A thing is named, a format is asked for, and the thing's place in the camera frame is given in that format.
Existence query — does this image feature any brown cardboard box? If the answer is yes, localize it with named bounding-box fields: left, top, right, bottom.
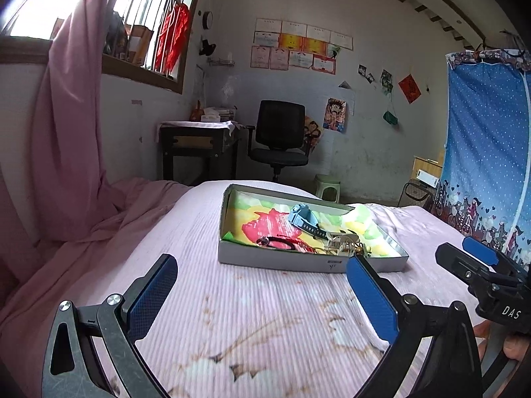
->
left=412, top=155, right=446, bottom=187

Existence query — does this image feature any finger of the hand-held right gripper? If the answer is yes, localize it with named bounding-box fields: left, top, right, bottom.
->
left=435, top=241, right=489, bottom=293
left=462, top=236, right=520, bottom=277

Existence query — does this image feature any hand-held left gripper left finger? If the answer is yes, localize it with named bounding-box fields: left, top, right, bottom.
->
left=41, top=254, right=179, bottom=398

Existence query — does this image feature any blue wristwatch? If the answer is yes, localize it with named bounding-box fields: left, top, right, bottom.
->
left=287, top=203, right=329, bottom=240

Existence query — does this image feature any black office chair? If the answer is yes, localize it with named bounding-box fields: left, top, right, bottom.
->
left=245, top=99, right=312, bottom=183

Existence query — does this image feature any barred window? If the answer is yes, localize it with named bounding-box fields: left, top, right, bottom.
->
left=0, top=0, right=208, bottom=94

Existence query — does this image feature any blue printed curtain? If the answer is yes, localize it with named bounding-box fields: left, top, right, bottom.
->
left=431, top=47, right=531, bottom=266

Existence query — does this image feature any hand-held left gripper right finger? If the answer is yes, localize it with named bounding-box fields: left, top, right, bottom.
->
left=345, top=254, right=484, bottom=398

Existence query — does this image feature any red diamond paper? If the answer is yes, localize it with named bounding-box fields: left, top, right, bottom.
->
left=398, top=73, right=422, bottom=104

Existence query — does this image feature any orange carton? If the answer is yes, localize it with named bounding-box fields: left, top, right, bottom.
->
left=130, top=25, right=152, bottom=63

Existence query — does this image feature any straw hat cartoon poster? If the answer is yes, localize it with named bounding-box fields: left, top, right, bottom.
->
left=323, top=97, right=348, bottom=134

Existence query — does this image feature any person's right hand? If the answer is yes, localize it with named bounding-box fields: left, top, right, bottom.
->
left=473, top=321, right=531, bottom=365

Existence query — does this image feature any red hanging decoration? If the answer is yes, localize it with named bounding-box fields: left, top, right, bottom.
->
left=155, top=2, right=192, bottom=76

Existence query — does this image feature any pile of desk papers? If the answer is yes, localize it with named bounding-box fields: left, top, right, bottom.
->
left=199, top=107, right=238, bottom=124

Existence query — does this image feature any group of wall certificates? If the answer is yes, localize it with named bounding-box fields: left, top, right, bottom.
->
left=250, top=18, right=354, bottom=76

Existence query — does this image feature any red black bracelet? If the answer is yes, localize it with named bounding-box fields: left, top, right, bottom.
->
left=265, top=236, right=300, bottom=252

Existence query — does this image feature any colourful printed cloth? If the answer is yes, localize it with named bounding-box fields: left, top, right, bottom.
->
left=222, top=186, right=401, bottom=258

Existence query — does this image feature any dark wooden desk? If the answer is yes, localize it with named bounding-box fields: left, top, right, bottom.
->
left=160, top=119, right=246, bottom=185

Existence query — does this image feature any cartoon children poster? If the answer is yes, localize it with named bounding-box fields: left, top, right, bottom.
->
left=304, top=115, right=325, bottom=152

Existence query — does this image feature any pink curtain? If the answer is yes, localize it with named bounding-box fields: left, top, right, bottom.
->
left=0, top=0, right=147, bottom=243

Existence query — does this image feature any green plastic stool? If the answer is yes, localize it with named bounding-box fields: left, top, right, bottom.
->
left=314, top=173, right=342, bottom=204

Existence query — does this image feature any black wire basket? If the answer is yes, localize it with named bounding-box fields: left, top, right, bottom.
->
left=399, top=178, right=437, bottom=215

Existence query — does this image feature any white cardboard box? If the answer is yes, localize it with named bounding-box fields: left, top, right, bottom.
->
left=217, top=183, right=410, bottom=274

